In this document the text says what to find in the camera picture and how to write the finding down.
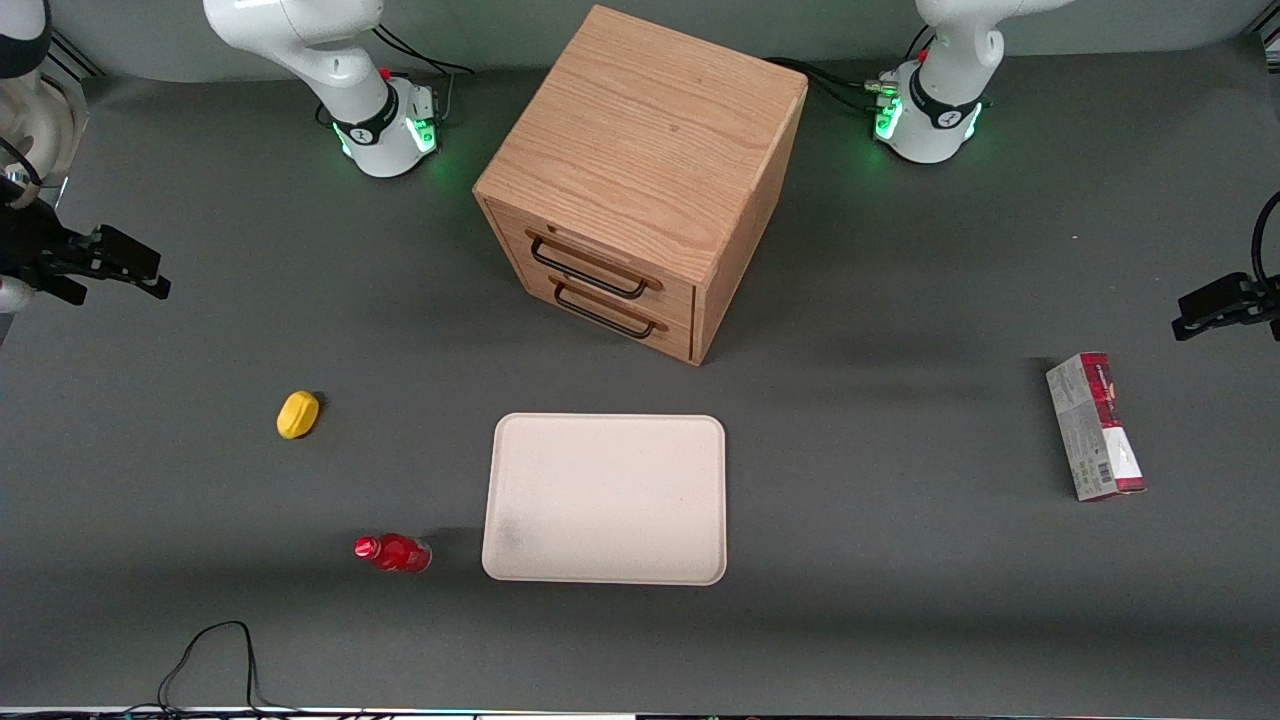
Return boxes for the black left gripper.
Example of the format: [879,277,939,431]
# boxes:
[1171,271,1280,343]

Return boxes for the black metal drawer handle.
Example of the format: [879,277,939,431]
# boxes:
[550,276,668,340]
[526,230,664,300]

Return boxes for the black left arm base cables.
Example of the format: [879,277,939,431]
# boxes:
[764,28,936,113]

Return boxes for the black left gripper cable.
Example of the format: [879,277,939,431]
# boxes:
[1250,190,1280,293]

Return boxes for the yellow toy lemon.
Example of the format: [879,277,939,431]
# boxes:
[276,390,322,441]

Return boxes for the oak wooden drawer cabinet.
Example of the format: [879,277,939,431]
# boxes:
[473,4,809,367]

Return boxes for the grey and red carton box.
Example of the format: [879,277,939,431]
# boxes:
[1045,351,1148,503]

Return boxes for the black arm base cables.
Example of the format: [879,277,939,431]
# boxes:
[372,24,477,129]
[764,28,936,113]

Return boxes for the beige rectangular plastic tray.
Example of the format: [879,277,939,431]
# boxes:
[481,412,728,587]

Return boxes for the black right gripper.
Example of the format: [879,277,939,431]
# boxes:
[0,200,172,307]

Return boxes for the red coke bottle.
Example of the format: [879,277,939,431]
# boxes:
[353,533,434,575]

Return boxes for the wooden drawer front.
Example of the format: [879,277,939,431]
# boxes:
[520,272,695,363]
[487,200,698,323]

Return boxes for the black looped cable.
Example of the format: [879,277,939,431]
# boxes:
[125,620,301,717]

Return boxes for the black right arm base cables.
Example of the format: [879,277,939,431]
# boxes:
[372,24,477,129]

